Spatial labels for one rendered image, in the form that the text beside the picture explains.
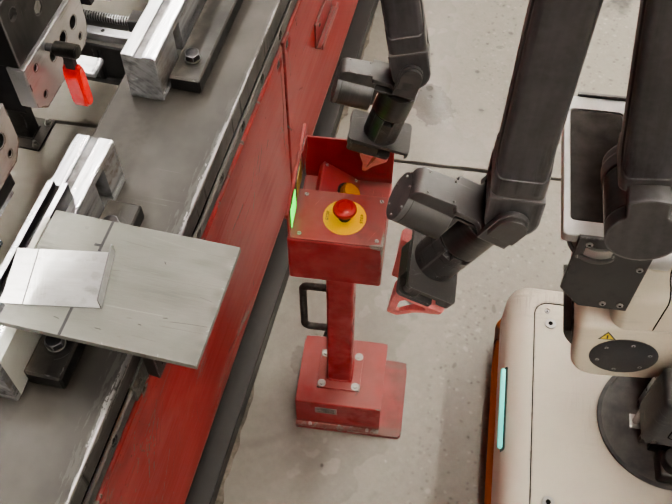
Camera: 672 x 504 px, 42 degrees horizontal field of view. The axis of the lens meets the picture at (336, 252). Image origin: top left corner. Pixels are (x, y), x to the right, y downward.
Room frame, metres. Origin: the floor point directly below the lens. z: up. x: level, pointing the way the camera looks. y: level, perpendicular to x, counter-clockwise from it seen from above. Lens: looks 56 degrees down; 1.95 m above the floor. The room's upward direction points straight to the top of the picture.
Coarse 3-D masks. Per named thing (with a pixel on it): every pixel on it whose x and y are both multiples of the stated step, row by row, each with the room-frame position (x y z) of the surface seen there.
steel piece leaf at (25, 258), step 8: (24, 248) 0.66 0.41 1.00; (32, 248) 0.66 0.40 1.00; (16, 256) 0.64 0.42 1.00; (24, 256) 0.64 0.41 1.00; (32, 256) 0.64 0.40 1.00; (16, 264) 0.63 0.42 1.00; (24, 264) 0.63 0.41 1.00; (32, 264) 0.63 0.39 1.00; (16, 272) 0.62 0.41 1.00; (24, 272) 0.62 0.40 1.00; (8, 280) 0.61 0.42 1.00; (16, 280) 0.61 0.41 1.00; (24, 280) 0.61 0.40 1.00; (8, 288) 0.59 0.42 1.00; (16, 288) 0.59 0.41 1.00; (24, 288) 0.59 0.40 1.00; (8, 296) 0.58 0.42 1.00; (16, 296) 0.58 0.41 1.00; (24, 296) 0.58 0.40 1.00
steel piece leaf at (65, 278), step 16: (48, 256) 0.64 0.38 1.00; (64, 256) 0.64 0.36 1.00; (80, 256) 0.64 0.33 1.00; (96, 256) 0.64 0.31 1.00; (112, 256) 0.64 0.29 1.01; (32, 272) 0.62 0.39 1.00; (48, 272) 0.62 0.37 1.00; (64, 272) 0.62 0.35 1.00; (80, 272) 0.62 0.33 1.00; (96, 272) 0.62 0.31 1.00; (32, 288) 0.59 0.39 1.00; (48, 288) 0.59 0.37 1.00; (64, 288) 0.59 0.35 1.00; (80, 288) 0.59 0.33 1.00; (96, 288) 0.59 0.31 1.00; (32, 304) 0.57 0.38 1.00; (48, 304) 0.57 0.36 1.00; (64, 304) 0.57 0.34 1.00; (80, 304) 0.57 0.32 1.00; (96, 304) 0.57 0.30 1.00
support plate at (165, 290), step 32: (64, 224) 0.70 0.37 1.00; (96, 224) 0.70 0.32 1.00; (128, 256) 0.64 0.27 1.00; (160, 256) 0.64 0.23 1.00; (192, 256) 0.64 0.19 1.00; (224, 256) 0.64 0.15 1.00; (128, 288) 0.59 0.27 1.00; (160, 288) 0.59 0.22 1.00; (192, 288) 0.59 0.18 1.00; (224, 288) 0.59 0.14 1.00; (0, 320) 0.55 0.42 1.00; (32, 320) 0.55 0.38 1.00; (96, 320) 0.55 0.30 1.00; (128, 320) 0.55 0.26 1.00; (160, 320) 0.55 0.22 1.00; (192, 320) 0.55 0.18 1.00; (128, 352) 0.51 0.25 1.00; (160, 352) 0.50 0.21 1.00; (192, 352) 0.50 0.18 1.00
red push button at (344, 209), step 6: (336, 204) 0.88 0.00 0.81; (342, 204) 0.88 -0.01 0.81; (348, 204) 0.88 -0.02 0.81; (354, 204) 0.88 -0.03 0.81; (336, 210) 0.86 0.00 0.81; (342, 210) 0.86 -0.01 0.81; (348, 210) 0.86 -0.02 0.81; (354, 210) 0.87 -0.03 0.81; (336, 216) 0.86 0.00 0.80; (342, 216) 0.85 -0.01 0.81; (348, 216) 0.85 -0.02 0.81
